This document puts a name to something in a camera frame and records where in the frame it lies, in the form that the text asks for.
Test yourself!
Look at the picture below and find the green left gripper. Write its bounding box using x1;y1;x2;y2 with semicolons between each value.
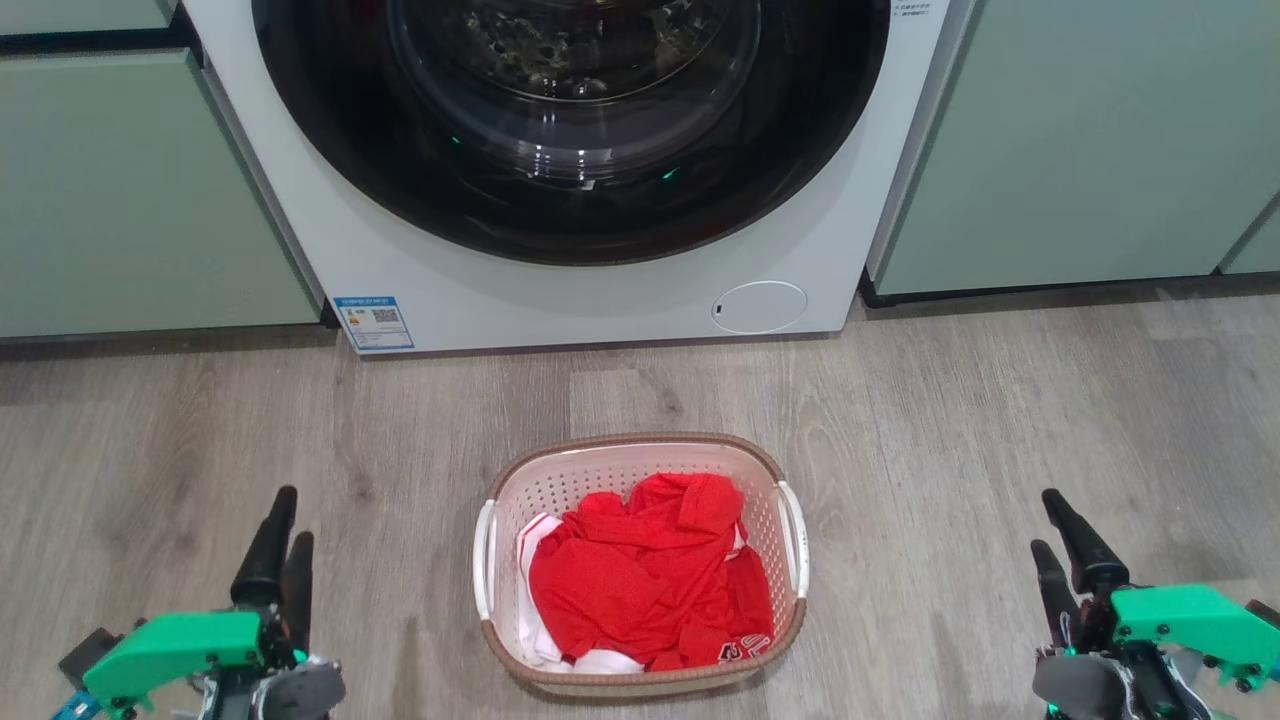
83;487;315;720

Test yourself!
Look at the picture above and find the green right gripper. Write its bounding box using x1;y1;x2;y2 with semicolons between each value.
1031;489;1280;720

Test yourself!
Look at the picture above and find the beige perforated laundry basket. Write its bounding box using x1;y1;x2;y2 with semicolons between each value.
472;432;810;699

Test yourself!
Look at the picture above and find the blue energy label sticker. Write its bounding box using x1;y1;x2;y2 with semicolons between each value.
333;296;415;352

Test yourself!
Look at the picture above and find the red mesh garment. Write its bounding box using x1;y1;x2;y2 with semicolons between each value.
527;473;777;673

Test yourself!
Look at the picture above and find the large pale green cabinet door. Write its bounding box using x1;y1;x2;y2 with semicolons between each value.
0;45;324;340

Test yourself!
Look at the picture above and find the round white filter cover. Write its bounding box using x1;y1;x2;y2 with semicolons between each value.
712;281;809;335

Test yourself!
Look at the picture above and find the white front-load washing machine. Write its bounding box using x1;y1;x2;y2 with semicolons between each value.
180;0;976;356

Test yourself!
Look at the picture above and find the wide pale green cabinet panel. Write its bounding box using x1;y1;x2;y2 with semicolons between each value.
865;0;1280;297

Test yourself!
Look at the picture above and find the dark glass washer door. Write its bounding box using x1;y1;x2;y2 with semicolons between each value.
250;0;891;267

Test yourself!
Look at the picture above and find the small pale green cabinet drawer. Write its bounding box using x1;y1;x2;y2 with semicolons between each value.
0;0;181;37

